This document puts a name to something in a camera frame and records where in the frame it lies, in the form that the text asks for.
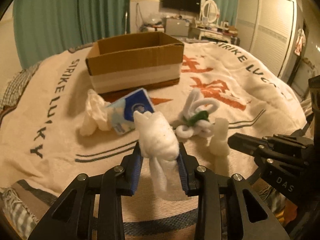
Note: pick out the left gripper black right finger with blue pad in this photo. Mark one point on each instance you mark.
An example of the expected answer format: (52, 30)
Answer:
(227, 207)

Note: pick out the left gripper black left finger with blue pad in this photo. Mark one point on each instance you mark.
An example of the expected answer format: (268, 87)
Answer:
(92, 199)

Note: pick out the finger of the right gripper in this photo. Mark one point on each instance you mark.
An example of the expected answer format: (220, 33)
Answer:
(278, 146)

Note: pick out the white soft cloth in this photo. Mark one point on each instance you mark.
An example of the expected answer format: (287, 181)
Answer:
(159, 144)

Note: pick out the checkered bedsheet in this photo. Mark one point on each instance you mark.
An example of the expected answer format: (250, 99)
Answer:
(15, 104)

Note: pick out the white pipe cleaner toy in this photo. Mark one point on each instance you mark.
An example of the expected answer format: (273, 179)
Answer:
(195, 116)

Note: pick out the cream printed blanket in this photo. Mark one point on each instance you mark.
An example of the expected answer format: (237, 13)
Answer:
(42, 149)

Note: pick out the crumpled white tissue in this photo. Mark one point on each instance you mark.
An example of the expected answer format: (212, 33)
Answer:
(96, 114)

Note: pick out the white dressing table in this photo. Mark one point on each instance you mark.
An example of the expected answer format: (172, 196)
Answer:
(206, 34)

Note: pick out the blue tissue pack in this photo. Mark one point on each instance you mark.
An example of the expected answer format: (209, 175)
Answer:
(120, 112)

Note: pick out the white wardrobe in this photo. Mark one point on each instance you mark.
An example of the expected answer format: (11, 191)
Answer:
(267, 30)

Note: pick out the open cardboard box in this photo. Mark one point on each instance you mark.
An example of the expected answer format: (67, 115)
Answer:
(150, 60)

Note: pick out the oval vanity mirror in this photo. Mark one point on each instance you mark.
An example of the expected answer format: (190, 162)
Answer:
(209, 12)

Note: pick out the grey mini fridge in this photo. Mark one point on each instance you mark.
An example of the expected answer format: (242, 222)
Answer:
(176, 27)

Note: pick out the green curtain left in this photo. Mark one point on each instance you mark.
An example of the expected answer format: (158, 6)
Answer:
(43, 28)

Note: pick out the black wall television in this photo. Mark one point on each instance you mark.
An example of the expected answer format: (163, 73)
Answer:
(183, 5)

